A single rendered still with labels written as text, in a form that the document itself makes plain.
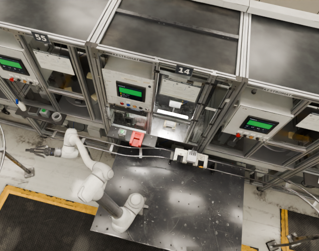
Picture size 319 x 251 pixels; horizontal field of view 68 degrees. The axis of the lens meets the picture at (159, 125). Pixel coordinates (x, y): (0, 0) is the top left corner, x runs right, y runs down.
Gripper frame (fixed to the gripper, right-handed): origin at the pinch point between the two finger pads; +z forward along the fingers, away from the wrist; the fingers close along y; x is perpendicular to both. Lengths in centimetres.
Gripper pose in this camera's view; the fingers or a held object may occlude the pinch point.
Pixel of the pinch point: (29, 150)
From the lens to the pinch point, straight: 240.9
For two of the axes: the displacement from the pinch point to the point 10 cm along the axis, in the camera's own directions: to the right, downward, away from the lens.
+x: 4.4, 1.8, -8.8
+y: 2.0, -9.7, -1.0
